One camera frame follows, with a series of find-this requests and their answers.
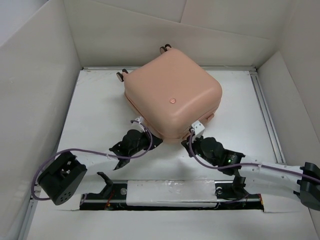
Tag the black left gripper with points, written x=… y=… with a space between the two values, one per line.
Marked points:
x=156 y=141

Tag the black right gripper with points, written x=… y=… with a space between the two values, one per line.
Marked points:
x=185 y=144

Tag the pink hard-shell suitcase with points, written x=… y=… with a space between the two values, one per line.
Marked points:
x=171 y=92

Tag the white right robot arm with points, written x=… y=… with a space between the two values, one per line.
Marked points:
x=252 y=176

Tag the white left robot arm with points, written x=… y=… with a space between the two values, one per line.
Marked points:
x=86 y=174

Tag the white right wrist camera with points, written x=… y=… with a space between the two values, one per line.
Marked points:
x=197 y=128

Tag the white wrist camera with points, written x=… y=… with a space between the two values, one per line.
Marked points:
x=138 y=124
x=197 y=128

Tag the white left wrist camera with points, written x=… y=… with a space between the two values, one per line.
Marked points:
x=138 y=124

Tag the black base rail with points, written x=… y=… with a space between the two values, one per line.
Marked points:
x=171 y=195

